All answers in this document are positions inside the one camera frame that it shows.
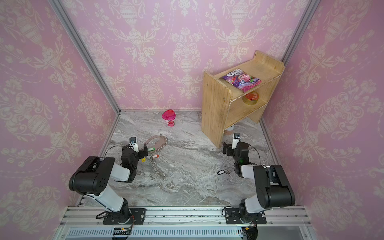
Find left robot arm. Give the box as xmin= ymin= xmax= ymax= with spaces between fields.
xmin=69 ymin=138 xmax=148 ymax=226

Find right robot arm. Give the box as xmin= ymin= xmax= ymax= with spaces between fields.
xmin=223 ymin=142 xmax=296 ymax=225

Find black key tag with key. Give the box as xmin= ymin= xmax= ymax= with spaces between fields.
xmin=217 ymin=170 xmax=230 ymax=175

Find aluminium mounting rail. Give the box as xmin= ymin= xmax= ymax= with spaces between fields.
xmin=54 ymin=206 xmax=317 ymax=240

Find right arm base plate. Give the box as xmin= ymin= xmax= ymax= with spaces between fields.
xmin=222 ymin=207 xmax=267 ymax=225

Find wooden shelf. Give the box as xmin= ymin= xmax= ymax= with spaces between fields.
xmin=202 ymin=51 xmax=285 ymax=148

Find purple snack bag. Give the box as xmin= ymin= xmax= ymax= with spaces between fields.
xmin=222 ymin=69 xmax=262 ymax=92

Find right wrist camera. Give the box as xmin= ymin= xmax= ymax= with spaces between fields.
xmin=232 ymin=133 xmax=241 ymax=149

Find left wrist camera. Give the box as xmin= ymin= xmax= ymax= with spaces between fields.
xmin=129 ymin=137 xmax=139 ymax=153

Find red lid tin can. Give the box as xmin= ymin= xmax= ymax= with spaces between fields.
xmin=242 ymin=91 xmax=260 ymax=106

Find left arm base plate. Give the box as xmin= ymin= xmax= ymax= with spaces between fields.
xmin=103 ymin=208 xmax=146 ymax=226

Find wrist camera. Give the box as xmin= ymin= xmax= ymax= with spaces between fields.
xmin=129 ymin=137 xmax=139 ymax=153
xmin=232 ymin=133 xmax=241 ymax=149

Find metal key organizer plate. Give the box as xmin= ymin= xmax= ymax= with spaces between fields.
xmin=145 ymin=135 xmax=168 ymax=157

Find white cup under shelf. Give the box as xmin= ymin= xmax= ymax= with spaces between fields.
xmin=224 ymin=126 xmax=235 ymax=136

